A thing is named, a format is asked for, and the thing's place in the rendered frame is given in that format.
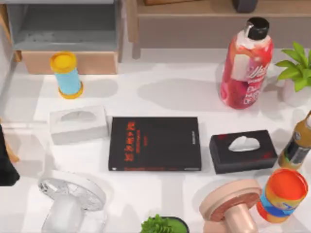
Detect black book with red print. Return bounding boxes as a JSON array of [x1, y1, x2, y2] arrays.
[[108, 116, 203, 172]]

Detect white tissue box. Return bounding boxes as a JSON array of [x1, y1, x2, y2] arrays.
[[49, 104, 109, 146]]

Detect black tissue box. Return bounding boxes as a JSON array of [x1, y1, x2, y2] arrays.
[[209, 130, 278, 175]]

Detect yellow and blue can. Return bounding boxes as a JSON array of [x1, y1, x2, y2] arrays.
[[50, 50, 84, 100]]

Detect wooden open shelf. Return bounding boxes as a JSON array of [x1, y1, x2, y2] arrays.
[[126, 0, 311, 59]]

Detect red bottle with black cap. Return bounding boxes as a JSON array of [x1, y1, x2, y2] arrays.
[[219, 17, 275, 110]]

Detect pale wooden drawer front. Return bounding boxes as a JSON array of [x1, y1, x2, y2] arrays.
[[21, 50, 120, 75]]

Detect green plant in black pot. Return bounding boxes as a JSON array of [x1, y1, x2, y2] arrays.
[[140, 214, 190, 233]]

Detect pink table fan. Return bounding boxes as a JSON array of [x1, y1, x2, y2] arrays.
[[199, 179, 263, 233]]

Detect white table fan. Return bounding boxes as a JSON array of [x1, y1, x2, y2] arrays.
[[37, 170, 107, 233]]

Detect pulled-out grey drawer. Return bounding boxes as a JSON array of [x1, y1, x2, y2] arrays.
[[6, 0, 125, 52]]

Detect brown bottle with dark label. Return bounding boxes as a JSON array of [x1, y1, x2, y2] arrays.
[[277, 110, 311, 170]]

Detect dark grey object on shelf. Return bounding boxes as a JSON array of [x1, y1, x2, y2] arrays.
[[232, 0, 258, 13]]

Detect green plant in white pot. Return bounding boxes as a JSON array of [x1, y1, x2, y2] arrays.
[[275, 41, 311, 106]]

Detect orange and blue can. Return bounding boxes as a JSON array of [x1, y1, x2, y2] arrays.
[[257, 167, 309, 223]]

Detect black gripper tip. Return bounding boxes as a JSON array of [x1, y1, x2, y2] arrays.
[[0, 123, 20, 187]]

